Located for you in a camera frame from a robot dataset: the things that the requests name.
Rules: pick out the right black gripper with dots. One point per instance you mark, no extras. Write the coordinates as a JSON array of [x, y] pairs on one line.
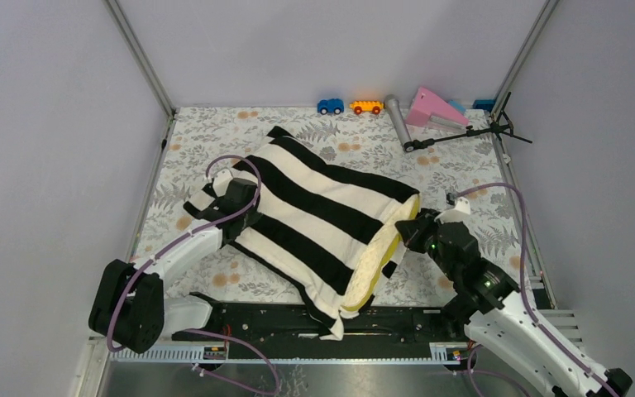
[[413, 234]]

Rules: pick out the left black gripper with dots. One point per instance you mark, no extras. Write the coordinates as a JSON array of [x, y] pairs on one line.
[[252, 216]]

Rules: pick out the yellow white pillow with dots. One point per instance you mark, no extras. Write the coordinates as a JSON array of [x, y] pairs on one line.
[[383, 247]]

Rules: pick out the black white striped pillowcase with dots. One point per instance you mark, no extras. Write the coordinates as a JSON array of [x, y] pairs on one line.
[[316, 220]]

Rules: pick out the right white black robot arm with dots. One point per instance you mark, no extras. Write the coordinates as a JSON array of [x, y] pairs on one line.
[[494, 311]]

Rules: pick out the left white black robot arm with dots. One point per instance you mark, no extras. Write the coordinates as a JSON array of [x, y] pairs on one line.
[[130, 308]]

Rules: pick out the floral patterned table mat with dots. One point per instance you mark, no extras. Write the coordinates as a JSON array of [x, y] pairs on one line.
[[361, 142]]

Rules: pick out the grey microphone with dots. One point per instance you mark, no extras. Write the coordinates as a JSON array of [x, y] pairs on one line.
[[392, 107]]

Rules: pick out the blue toy car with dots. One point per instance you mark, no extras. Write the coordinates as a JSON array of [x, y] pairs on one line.
[[330, 106]]

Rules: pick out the pink triangular block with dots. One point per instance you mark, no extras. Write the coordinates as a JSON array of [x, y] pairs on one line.
[[428, 107]]

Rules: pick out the light blue block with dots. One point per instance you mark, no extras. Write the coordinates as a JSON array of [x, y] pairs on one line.
[[457, 106]]

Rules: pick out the black mini tripod stand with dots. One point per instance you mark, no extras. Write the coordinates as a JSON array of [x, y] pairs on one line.
[[500, 125]]

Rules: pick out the orange yellow toy car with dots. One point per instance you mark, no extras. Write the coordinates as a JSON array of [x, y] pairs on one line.
[[373, 107]]

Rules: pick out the dark blue block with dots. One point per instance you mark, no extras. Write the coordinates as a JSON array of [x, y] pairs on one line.
[[484, 104]]

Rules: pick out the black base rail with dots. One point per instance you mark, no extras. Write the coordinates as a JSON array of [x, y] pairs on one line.
[[285, 332]]

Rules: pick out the left aluminium frame post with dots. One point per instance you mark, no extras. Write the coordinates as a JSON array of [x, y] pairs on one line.
[[140, 56]]

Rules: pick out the aluminium frame post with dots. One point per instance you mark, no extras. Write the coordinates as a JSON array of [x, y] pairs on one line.
[[140, 56], [543, 17]]

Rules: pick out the right aluminium frame post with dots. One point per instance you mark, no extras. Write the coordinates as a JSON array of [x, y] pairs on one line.
[[543, 17]]

